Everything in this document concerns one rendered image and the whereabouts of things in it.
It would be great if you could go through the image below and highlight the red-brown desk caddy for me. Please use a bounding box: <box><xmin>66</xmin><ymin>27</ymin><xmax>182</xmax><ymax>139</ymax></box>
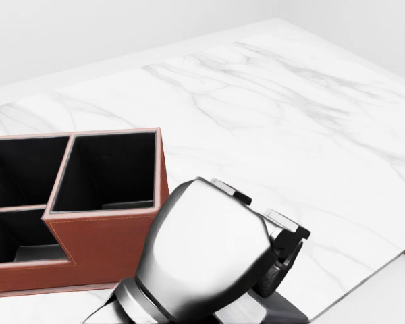
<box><xmin>0</xmin><ymin>127</ymin><xmax>171</xmax><ymax>299</ymax></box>

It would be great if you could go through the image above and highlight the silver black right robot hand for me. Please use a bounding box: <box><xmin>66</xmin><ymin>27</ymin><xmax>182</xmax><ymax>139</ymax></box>
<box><xmin>134</xmin><ymin>176</ymin><xmax>312</xmax><ymax>321</ymax></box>

